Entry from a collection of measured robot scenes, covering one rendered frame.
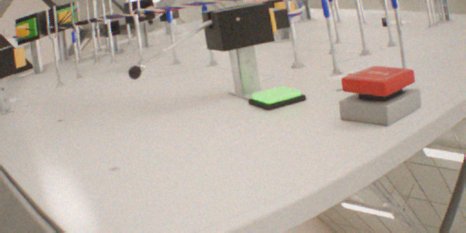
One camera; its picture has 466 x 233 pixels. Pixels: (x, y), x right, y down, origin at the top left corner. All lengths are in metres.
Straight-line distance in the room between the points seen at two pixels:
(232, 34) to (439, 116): 0.24
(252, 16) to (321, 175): 0.26
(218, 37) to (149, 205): 0.26
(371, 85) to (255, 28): 0.18
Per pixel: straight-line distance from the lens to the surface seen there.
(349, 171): 0.36
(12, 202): 0.42
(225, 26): 0.58
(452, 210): 0.86
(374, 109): 0.45
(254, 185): 0.37
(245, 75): 0.60
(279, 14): 0.61
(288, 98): 0.55
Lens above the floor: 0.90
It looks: 17 degrees up
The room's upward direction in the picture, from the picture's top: 32 degrees clockwise
